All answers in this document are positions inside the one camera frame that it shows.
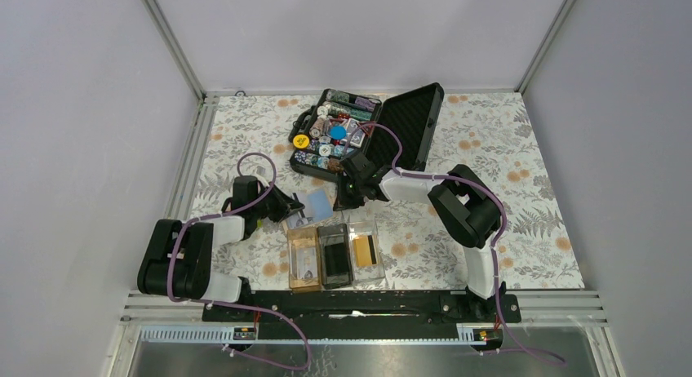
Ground amber transparent card holder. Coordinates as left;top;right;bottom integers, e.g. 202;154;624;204
287;227;322;293

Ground floral patterned table mat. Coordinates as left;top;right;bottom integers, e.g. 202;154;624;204
189;93;584;290

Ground blue round poker chip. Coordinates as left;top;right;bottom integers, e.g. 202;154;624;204
330;125;348;140

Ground smoky black card holder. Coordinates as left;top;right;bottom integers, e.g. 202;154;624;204
317;224;353;290

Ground blue playing card deck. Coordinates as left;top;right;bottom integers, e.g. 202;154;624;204
340;119;366;148

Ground yellow round poker chip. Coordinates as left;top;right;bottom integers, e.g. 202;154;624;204
292;134;311;149

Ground clear transparent card holder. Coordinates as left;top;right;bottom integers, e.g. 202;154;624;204
348;221;386;286

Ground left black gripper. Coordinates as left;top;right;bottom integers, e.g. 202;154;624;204
251;181;304;223

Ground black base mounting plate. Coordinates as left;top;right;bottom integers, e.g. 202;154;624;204
202;290;522;340

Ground black VIP cards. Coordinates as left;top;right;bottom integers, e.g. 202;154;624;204
324;242;349;277

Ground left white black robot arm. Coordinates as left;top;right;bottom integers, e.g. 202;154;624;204
137;175;305;321

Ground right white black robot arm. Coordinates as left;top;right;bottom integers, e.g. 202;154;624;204
333;152;506;322

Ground gold magnetic stripe cards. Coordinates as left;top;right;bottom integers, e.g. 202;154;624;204
353;235;378;268

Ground silver magnetic stripe cards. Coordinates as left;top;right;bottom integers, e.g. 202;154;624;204
295;247;318;281

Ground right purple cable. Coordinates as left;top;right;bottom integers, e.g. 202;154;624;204
340;121;510;332

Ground black poker chip case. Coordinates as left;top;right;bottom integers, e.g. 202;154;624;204
289;82;444;182

